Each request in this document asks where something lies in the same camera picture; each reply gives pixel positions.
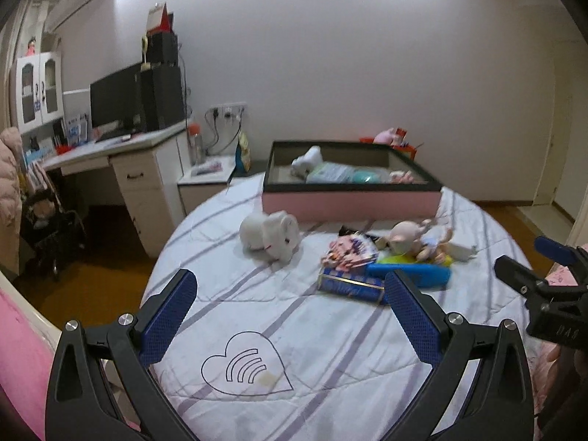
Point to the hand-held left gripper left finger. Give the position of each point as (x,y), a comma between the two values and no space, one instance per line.
(170,317)

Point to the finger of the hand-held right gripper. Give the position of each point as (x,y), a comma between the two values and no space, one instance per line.
(514,272)
(553,249)

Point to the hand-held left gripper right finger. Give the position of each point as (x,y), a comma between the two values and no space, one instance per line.
(413,319)

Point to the blue tube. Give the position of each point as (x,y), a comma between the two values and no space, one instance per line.
(422,275)

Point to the yellow highlighter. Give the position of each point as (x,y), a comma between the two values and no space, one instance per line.
(399,260)

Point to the blue rectangular box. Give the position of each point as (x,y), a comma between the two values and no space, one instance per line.
(351,287)

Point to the small big-headed doll figurine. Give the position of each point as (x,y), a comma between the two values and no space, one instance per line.
(413,239)

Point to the pink card pack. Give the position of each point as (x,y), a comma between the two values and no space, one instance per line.
(349,250)

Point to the black flowered hair clip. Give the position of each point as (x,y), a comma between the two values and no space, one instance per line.
(353,232)

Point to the pink storage box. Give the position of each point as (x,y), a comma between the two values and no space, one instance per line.
(349,206)

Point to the white elephant toy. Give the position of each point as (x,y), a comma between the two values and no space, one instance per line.
(271,234)

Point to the teal round compact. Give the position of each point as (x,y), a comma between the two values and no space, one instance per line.
(367,176)

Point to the white round-head figurine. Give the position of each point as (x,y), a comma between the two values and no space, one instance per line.
(308,161)

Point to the white door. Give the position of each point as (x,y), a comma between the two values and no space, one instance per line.
(556,124)

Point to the white bedside cabinet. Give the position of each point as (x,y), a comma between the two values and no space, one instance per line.
(202,193)

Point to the white desk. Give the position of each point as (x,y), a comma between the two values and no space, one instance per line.
(147,179)

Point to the pink bed sheet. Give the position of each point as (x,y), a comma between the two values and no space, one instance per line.
(23,358)

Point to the pink flat packet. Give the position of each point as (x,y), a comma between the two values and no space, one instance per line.
(209,167)

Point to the red storage crate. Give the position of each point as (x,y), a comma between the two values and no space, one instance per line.
(410,150)

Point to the beige plush toy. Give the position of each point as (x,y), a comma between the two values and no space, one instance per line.
(41,210)

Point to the low dark-topped cabinet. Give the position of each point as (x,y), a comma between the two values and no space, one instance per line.
(250,167)

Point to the water bottle with red cap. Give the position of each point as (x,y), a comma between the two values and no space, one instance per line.
(195,144)

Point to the blue yellow snack bag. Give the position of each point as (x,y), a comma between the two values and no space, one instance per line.
(243,154)

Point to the pink plush toy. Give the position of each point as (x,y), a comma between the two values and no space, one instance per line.
(386,136)

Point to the black keyboard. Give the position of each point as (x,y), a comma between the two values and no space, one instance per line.
(112,135)

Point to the red desk item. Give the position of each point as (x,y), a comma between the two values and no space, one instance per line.
(64,148)

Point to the blue printed box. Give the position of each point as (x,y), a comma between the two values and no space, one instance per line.
(76,129)

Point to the black computer tower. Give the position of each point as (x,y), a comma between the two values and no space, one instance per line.
(163,99)

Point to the black computer monitor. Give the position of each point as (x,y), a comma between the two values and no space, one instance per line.
(115,96)

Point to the small yellow desk ornament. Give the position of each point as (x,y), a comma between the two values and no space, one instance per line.
(145,55)

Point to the white glass-door cabinet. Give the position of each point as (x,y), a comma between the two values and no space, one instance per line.
(39,87)

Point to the black speaker box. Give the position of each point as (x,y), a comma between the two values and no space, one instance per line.
(163,49)

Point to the desk calendar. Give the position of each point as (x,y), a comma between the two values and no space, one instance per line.
(156,18)

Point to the small pink doll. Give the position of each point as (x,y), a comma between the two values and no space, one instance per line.
(31,47)

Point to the white air conditioner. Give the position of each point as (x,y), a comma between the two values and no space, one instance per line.
(78,0)

